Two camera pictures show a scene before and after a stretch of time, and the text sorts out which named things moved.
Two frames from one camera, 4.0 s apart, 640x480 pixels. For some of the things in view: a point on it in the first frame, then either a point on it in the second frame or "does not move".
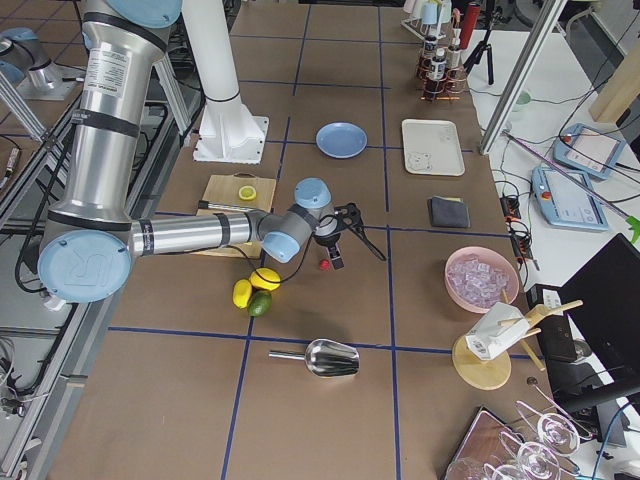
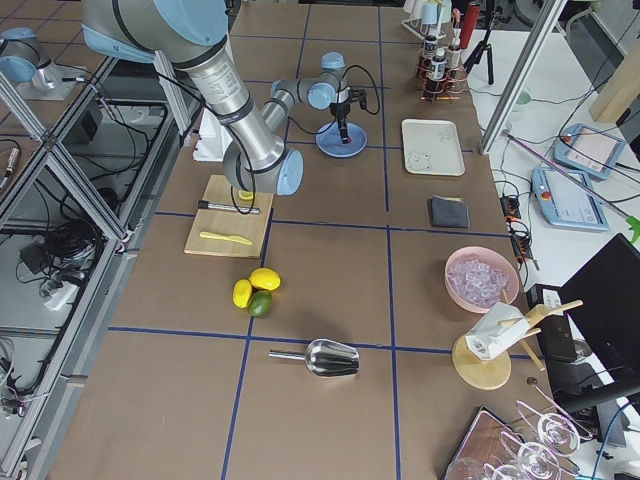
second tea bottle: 430,49 does not move
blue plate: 341,140 does not move
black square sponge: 448,212 does not move
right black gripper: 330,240 -> 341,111
